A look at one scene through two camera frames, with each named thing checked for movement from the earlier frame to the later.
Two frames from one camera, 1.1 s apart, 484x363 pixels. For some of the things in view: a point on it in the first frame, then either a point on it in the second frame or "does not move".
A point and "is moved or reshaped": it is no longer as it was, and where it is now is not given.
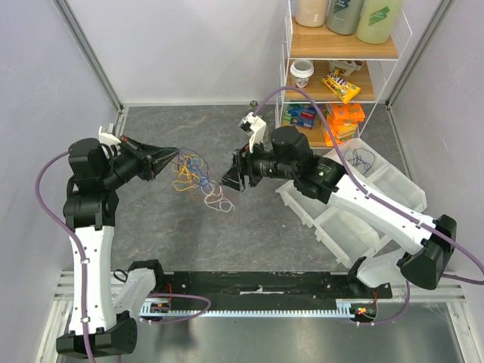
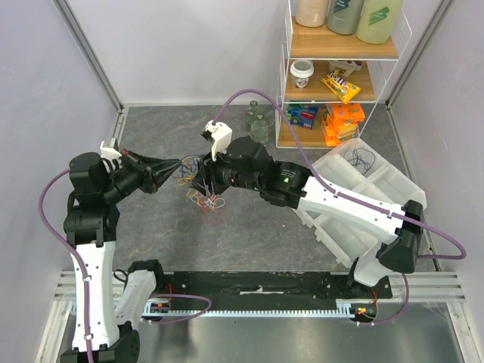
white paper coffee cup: [302, 69] does not move
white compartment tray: [346, 236] does not move
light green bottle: [378, 20] does not move
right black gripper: [244, 168] → [206, 175]
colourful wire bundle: [192, 169] is moved or reshaped
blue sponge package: [302, 115] does not move
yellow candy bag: [344, 90] does not move
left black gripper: [151, 159] → [150, 178]
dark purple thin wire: [362, 156] does not move
